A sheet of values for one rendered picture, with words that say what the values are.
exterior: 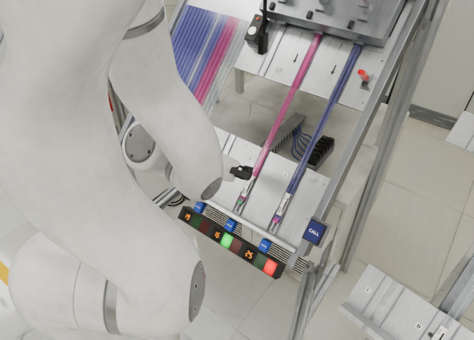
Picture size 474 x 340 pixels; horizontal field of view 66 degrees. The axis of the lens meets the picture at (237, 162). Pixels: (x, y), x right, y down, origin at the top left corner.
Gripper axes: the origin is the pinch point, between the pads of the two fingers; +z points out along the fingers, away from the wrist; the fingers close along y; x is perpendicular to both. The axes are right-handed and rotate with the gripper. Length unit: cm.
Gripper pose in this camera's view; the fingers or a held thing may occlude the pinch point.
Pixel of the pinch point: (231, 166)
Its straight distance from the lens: 84.0
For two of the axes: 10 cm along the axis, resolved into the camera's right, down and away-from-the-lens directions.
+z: 4.4, 1.2, 8.9
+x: 3.8, -9.2, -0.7
